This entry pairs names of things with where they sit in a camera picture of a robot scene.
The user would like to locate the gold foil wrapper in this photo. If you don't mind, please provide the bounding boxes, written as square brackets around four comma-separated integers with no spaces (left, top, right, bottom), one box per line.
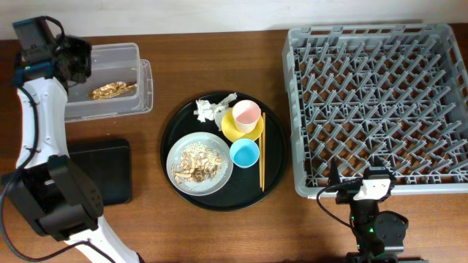
[88,82,137,100]

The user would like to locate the blue cup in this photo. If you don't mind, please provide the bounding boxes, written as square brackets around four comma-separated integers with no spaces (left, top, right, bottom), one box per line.
[230,138,260,169]

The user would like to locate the pink cup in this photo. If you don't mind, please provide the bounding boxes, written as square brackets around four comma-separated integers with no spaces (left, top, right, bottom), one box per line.
[233,100,261,133]

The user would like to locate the yellow bowl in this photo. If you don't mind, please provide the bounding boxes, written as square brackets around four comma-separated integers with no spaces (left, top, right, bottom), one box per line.
[222,109,264,142]

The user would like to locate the white tissue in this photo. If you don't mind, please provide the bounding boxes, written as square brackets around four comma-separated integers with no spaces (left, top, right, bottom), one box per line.
[194,99,226,123]
[214,93,238,131]

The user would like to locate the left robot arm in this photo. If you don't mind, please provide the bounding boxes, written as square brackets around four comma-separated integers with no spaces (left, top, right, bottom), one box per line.
[1,37,288,262]

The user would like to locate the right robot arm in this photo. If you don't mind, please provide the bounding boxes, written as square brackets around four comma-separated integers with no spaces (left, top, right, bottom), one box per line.
[316,157,424,263]

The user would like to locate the clear plastic waste bin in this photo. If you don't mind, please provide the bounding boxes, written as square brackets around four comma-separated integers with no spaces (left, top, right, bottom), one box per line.
[65,42,154,123]

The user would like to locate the grey dishwasher rack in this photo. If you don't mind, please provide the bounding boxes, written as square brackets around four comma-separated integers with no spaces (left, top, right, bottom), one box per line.
[282,24,467,199]

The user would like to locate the left wooden chopstick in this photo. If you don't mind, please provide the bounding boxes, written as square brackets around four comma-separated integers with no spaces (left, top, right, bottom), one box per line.
[258,135,263,191]

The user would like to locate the wooden chopstick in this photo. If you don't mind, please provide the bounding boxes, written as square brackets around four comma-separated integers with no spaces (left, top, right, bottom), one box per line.
[258,135,263,191]
[261,112,266,192]

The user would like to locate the round black tray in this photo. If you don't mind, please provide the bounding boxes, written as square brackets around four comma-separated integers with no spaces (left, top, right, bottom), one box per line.
[160,93,289,211]

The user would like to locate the right wooden chopstick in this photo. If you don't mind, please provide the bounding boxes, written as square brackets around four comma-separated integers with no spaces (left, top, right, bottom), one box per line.
[261,112,266,192]

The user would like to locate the black rectangular tray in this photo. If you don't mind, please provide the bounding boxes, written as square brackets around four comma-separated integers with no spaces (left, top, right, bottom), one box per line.
[69,139,132,206]

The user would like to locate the grey plate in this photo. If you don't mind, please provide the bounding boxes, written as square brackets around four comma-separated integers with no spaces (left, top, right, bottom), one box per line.
[165,131,234,197]

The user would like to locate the food scraps on plate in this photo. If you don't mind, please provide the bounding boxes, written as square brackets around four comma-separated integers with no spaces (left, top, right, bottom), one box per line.
[171,142,224,184]

